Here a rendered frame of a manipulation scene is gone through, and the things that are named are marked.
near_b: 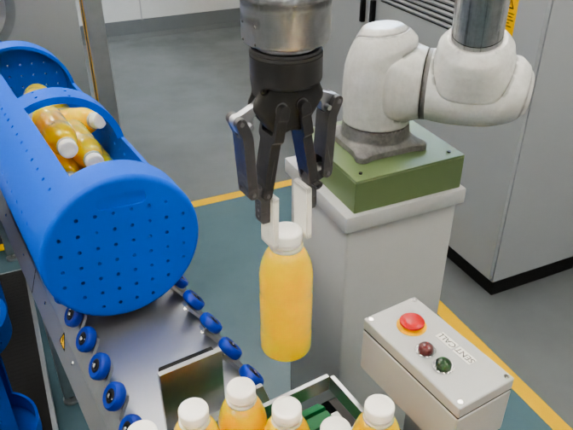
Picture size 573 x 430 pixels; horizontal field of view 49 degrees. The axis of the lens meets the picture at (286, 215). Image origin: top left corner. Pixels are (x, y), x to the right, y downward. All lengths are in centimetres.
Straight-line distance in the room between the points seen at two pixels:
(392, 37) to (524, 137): 119
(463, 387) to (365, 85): 72
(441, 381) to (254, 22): 52
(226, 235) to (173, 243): 194
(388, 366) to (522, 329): 181
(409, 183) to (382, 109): 18
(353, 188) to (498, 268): 149
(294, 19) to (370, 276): 100
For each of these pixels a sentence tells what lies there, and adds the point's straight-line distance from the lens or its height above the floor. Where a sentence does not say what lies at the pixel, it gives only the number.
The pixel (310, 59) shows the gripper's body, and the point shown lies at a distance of 63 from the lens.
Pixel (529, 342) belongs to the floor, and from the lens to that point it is 269.
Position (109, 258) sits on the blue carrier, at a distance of 114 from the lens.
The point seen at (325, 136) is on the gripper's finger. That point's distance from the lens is 71.
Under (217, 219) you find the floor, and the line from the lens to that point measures 324.
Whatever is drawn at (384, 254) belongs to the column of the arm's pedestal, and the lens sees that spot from 150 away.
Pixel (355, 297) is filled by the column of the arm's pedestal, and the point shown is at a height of 76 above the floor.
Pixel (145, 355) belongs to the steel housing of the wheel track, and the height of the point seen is 93.
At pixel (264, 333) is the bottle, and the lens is 83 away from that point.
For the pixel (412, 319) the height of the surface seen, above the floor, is 111.
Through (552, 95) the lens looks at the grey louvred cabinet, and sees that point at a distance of 248.
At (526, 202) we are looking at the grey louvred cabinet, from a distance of 266.
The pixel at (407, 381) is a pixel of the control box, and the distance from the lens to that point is 93.
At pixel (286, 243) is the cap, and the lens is 74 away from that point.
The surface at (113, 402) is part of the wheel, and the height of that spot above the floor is 97.
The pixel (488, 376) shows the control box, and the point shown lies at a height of 110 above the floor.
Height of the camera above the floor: 173
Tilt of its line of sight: 32 degrees down
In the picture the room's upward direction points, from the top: straight up
